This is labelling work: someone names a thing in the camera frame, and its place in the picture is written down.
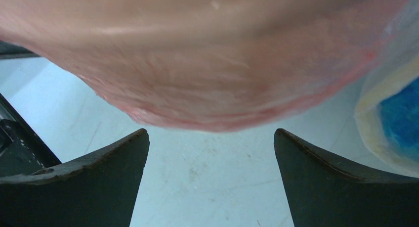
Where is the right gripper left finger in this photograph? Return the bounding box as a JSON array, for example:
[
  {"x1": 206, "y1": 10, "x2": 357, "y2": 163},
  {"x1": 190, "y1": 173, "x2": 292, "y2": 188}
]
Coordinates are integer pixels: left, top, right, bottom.
[{"x1": 0, "y1": 129, "x2": 150, "y2": 227}]

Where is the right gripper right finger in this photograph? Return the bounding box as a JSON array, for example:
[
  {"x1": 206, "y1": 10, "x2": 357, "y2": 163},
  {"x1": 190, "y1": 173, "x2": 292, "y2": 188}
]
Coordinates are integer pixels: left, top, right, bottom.
[{"x1": 274, "y1": 129, "x2": 419, "y2": 227}]

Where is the large translucent storage bag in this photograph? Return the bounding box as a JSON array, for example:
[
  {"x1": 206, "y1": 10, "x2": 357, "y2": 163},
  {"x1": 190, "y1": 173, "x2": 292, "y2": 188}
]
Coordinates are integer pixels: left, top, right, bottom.
[{"x1": 355, "y1": 0, "x2": 419, "y2": 178}]

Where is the red plastic trash bag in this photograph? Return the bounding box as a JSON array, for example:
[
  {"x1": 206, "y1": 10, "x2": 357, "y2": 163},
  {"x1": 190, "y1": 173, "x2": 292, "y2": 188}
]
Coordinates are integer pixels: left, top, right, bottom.
[{"x1": 0, "y1": 0, "x2": 410, "y2": 132}]

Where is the blue plastic trash bag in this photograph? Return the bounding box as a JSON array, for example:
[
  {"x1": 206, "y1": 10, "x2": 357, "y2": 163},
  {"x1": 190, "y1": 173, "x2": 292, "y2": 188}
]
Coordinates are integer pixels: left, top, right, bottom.
[{"x1": 378, "y1": 79, "x2": 419, "y2": 161}]

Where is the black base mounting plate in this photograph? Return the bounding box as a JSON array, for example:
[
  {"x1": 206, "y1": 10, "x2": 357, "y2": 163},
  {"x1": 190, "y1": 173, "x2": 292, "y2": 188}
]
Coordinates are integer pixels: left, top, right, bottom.
[{"x1": 0, "y1": 40, "x2": 62, "y2": 178}]

